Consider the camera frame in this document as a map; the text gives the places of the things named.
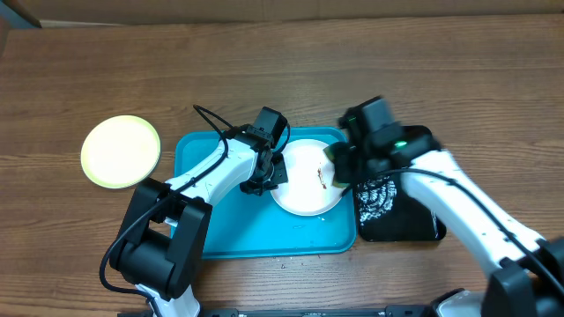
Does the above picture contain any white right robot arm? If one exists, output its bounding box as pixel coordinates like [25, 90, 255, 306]
[324, 134, 563, 317]

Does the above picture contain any green yellow sponge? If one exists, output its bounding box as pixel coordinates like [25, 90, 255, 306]
[323, 142, 353, 188]

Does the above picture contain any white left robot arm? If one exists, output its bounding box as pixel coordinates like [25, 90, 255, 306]
[100, 128, 287, 316]

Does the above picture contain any white plate with sauce streak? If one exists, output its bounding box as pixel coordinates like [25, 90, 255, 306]
[271, 138, 353, 217]

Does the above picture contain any yellow plate with sauce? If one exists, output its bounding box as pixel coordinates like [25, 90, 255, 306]
[80, 115, 161, 189]

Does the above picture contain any teal plastic tray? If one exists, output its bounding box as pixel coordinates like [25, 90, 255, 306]
[174, 127, 357, 260]

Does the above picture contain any black plastic tray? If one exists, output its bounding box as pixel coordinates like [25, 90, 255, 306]
[352, 125, 448, 243]

